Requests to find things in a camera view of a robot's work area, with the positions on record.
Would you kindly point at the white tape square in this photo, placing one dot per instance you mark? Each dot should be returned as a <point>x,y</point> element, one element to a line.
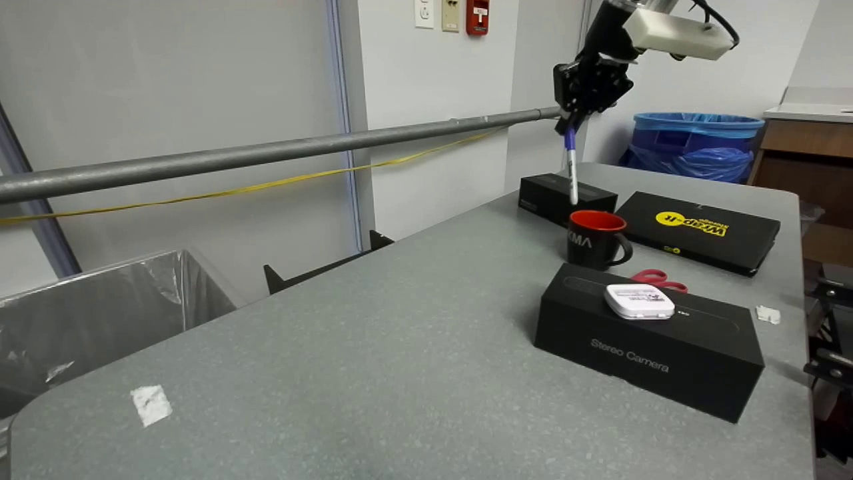
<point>150,405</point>

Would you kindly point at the red fire alarm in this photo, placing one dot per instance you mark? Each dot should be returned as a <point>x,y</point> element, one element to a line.
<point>479,18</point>

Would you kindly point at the beige wall plate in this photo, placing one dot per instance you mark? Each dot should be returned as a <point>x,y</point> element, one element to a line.
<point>451,15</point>

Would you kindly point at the white wall switch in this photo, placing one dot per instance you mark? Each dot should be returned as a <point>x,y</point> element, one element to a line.
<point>425,13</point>

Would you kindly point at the red and black mug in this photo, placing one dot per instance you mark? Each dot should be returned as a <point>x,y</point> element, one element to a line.
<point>594,239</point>

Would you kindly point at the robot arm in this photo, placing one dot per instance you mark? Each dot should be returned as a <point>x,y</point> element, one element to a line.
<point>658,3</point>

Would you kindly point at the grey metal rail bar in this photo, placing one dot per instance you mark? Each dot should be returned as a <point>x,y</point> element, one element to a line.
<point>267,154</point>

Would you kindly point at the white square device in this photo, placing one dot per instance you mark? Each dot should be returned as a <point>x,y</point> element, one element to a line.
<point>638,302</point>

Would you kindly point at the large black stereo camera box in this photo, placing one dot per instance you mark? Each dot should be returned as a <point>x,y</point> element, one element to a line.
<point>650,342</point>

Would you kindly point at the black Wrap-It box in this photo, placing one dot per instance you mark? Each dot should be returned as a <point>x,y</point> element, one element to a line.
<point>697,234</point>

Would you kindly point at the blue pen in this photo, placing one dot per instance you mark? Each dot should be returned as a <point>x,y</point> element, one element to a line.
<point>571,169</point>

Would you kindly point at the small black box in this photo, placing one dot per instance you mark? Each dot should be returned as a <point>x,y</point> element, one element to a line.
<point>562,199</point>

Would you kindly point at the wooden cabinet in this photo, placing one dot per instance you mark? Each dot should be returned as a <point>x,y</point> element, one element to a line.
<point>803,165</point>

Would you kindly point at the blue lined trash bin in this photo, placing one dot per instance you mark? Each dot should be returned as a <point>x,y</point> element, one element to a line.
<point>695,146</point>

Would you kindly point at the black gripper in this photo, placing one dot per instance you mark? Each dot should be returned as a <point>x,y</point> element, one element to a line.
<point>602,77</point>

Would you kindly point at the black bracket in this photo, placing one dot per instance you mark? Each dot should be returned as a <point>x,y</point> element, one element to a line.
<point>311,267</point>

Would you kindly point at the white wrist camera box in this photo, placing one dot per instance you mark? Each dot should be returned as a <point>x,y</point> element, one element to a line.
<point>681,37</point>

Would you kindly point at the small white tape piece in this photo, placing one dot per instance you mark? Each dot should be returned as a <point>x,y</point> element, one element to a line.
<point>768,313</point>

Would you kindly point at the grey bin with clear liner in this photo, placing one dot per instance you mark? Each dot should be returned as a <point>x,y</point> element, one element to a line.
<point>90,321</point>

